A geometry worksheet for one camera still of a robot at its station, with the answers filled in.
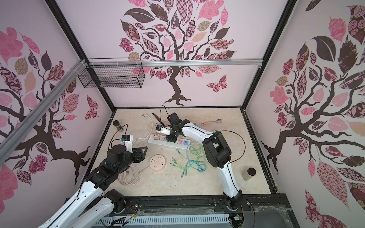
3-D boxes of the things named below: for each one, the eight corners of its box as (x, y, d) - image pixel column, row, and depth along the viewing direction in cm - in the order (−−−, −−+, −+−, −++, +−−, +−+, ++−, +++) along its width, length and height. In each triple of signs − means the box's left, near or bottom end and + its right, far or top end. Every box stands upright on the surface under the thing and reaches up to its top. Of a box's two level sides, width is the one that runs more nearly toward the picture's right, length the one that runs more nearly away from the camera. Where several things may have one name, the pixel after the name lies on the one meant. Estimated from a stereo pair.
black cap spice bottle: (116, 132, 106) (111, 124, 99) (118, 127, 109) (113, 119, 102) (123, 132, 106) (118, 124, 99) (124, 127, 109) (120, 119, 102)
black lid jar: (243, 181, 83) (249, 175, 75) (241, 173, 86) (246, 167, 78) (250, 181, 83) (257, 175, 75) (248, 173, 86) (255, 167, 78)
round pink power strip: (148, 171, 87) (147, 170, 85) (151, 156, 93) (150, 154, 92) (164, 171, 87) (164, 170, 85) (166, 156, 93) (165, 154, 92)
